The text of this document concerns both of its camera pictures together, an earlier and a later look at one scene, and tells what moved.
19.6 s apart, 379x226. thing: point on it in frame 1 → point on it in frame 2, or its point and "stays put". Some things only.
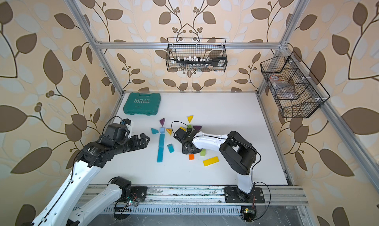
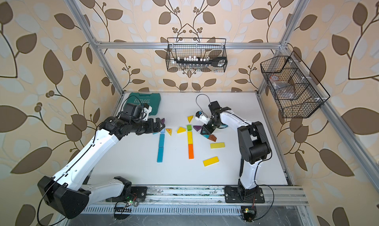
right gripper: (185, 152) → (208, 130)
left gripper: (137, 145) → (154, 129)
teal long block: (160, 156) stays put
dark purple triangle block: (197, 127) stays put
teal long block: (161, 142) stays put
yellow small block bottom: (190, 118) stays put
